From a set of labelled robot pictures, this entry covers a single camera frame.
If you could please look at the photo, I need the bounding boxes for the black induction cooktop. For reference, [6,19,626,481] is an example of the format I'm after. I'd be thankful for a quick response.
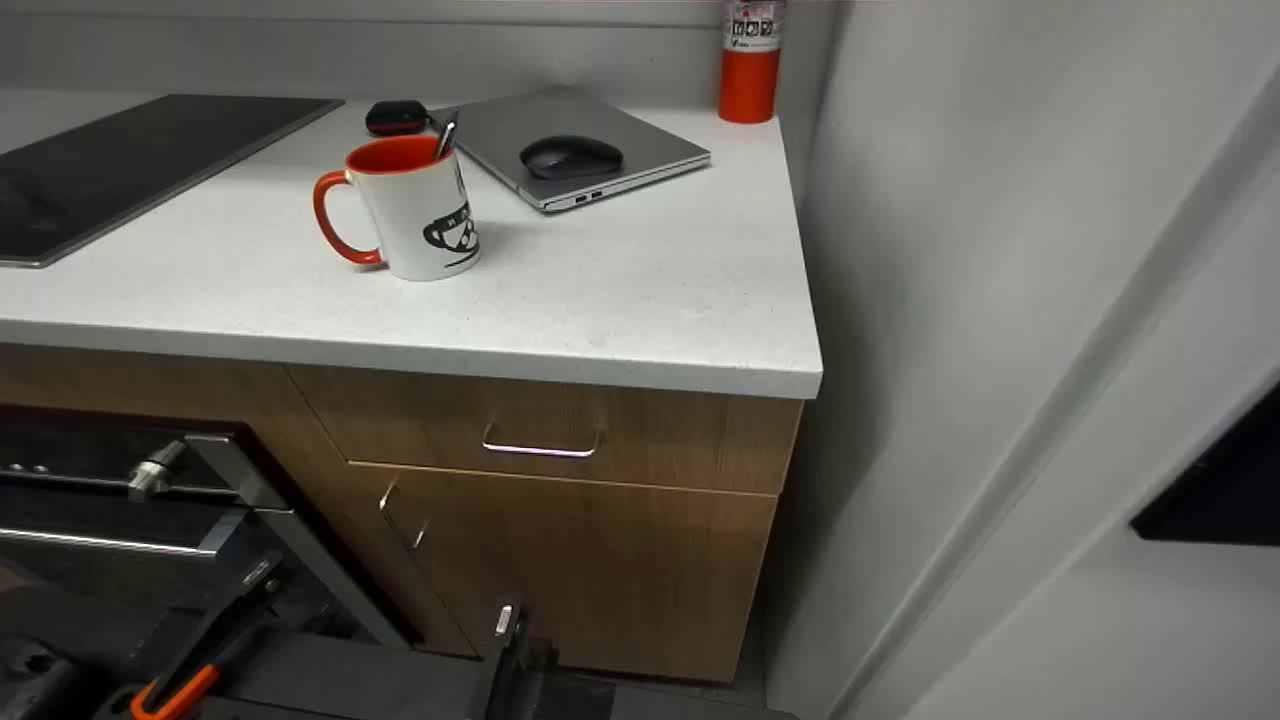
[0,94,347,271]

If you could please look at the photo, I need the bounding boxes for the metal cabinet door handle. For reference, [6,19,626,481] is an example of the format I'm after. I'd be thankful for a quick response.
[378,477,438,553]

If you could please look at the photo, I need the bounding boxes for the grey closed laptop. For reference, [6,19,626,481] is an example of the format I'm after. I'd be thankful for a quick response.
[443,84,718,222]

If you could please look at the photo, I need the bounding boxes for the black clamp with metal screw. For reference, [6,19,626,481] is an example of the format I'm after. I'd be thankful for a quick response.
[478,601,559,720]

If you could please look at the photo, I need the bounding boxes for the black computer mouse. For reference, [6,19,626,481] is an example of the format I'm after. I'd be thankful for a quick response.
[518,133,627,183]

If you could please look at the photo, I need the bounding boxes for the metal drawer handle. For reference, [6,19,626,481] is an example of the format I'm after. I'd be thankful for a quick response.
[481,422,603,465]

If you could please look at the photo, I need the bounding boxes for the orange bottle with white label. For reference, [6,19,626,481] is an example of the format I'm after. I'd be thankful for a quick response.
[718,0,791,128]

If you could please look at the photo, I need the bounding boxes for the white mug with orange interior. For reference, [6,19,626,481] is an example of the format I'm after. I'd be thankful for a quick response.
[307,133,490,283]

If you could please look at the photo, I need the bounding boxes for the wooden drawer front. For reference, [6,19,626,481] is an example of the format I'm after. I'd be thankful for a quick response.
[284,370,810,502]

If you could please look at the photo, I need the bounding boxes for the wooden cabinet door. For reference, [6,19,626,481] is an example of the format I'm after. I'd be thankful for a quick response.
[344,459,784,690]

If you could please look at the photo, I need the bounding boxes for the black metal frame bar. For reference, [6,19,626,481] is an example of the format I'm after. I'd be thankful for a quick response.
[179,428,413,651]

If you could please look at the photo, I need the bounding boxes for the small black rounded object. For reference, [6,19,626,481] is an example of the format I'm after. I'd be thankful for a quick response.
[363,97,443,141]

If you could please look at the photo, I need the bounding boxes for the orange handled clamp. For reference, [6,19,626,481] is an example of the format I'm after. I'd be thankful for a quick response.
[130,661,226,720]

